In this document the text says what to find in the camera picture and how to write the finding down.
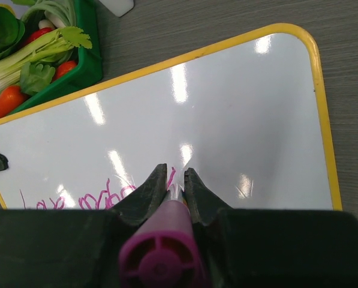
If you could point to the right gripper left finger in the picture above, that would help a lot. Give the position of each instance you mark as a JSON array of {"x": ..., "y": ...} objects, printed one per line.
[{"x": 73, "y": 248}]

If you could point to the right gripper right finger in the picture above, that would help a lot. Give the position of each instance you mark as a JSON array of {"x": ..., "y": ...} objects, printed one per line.
[{"x": 272, "y": 247}]

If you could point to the white marker purple cap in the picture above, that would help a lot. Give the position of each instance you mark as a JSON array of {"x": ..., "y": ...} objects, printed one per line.
[{"x": 163, "y": 251}]

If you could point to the orange framed whiteboard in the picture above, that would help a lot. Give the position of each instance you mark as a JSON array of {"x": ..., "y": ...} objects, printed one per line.
[{"x": 249, "y": 114}]

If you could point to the orange carrot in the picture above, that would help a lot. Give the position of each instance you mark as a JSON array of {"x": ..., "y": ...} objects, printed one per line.
[{"x": 11, "y": 98}]

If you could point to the celery stalks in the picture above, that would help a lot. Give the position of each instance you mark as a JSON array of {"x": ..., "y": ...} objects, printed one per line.
[{"x": 50, "y": 47}]

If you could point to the red tomato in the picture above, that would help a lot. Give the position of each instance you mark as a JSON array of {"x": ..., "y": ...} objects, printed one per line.
[{"x": 63, "y": 69}]

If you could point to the green plastic tray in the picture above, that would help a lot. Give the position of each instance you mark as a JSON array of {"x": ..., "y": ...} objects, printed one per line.
[{"x": 89, "y": 67}]

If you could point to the green onion bundle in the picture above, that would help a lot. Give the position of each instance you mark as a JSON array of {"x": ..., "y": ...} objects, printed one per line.
[{"x": 63, "y": 11}]

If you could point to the white bottle grey cap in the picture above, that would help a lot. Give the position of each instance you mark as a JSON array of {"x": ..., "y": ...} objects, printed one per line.
[{"x": 118, "y": 7}]

